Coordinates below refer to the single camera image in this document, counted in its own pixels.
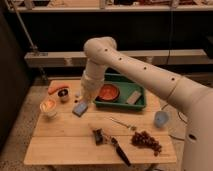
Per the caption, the blue plastic cup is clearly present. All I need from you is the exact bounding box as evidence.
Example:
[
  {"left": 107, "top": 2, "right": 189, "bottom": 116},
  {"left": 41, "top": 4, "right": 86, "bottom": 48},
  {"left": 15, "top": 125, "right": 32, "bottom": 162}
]
[{"left": 154, "top": 111, "right": 169, "bottom": 128}]

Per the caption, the blue sponge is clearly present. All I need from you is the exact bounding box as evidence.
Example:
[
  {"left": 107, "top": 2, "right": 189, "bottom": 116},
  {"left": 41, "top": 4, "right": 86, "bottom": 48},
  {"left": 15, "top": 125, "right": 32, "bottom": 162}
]
[{"left": 73, "top": 101, "right": 88, "bottom": 117}]

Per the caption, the diagonal metal pole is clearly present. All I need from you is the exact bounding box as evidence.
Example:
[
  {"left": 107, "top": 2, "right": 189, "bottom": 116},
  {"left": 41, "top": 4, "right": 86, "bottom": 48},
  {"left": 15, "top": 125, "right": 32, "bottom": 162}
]
[{"left": 10, "top": 0, "right": 41, "bottom": 56}]

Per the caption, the black handled knife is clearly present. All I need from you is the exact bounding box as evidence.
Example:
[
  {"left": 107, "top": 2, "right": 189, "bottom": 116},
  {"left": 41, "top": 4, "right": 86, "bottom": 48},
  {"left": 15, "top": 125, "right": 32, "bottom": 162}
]
[{"left": 107, "top": 136, "right": 131, "bottom": 167}]

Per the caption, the black cable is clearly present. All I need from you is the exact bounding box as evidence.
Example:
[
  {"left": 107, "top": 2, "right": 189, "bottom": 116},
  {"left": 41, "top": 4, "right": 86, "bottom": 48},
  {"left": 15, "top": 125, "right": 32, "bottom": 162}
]
[{"left": 165, "top": 6, "right": 176, "bottom": 66}]

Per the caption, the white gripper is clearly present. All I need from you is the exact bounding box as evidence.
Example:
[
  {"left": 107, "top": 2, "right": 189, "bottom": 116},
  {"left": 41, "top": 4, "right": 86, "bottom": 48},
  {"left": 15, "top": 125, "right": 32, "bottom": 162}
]
[{"left": 81, "top": 79, "right": 103, "bottom": 103}]

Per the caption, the small dark-topped cup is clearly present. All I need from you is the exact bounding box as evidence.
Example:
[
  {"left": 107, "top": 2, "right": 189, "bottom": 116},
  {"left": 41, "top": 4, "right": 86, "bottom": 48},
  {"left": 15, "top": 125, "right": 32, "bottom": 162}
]
[{"left": 58, "top": 89, "right": 69, "bottom": 103}]

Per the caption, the bunch of dark grapes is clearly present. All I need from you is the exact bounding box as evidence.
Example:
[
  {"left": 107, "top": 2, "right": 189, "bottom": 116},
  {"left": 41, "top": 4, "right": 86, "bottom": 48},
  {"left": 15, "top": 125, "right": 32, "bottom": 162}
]
[{"left": 131, "top": 131, "right": 162, "bottom": 156}]

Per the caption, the green plastic tray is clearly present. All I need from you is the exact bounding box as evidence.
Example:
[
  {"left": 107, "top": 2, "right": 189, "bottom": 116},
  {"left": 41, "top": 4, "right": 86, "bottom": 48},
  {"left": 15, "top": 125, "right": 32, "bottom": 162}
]
[{"left": 94, "top": 73, "right": 146, "bottom": 110}]

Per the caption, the tan sponge block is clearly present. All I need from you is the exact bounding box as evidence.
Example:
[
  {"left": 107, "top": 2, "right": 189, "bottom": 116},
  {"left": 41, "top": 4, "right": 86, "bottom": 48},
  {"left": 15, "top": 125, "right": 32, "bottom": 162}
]
[{"left": 126, "top": 91, "right": 141, "bottom": 105}]

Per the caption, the grey metal shelf beam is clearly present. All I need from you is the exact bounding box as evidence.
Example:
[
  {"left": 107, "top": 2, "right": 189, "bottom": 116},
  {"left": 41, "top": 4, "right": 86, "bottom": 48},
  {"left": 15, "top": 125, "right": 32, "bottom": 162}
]
[{"left": 24, "top": 49, "right": 213, "bottom": 68}]

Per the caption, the metal fork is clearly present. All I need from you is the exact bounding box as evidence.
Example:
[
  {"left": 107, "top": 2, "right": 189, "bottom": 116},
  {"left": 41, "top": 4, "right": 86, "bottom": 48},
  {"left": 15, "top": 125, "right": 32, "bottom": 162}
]
[{"left": 109, "top": 117, "right": 137, "bottom": 131}]

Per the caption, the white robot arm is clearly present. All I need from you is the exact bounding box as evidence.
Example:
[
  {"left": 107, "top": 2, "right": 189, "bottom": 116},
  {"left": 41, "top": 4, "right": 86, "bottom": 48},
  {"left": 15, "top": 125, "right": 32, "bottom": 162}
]
[{"left": 81, "top": 37, "right": 213, "bottom": 171}]

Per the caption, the orange carrot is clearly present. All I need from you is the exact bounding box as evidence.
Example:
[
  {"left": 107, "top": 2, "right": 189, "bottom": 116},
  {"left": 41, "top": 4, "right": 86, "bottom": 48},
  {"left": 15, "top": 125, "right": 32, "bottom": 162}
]
[{"left": 47, "top": 84, "right": 69, "bottom": 95}]

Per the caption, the red bowl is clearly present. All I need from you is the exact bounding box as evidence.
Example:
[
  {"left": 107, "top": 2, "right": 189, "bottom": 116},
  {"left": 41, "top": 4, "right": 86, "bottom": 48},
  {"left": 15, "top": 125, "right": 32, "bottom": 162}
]
[{"left": 98, "top": 84, "right": 120, "bottom": 102}]

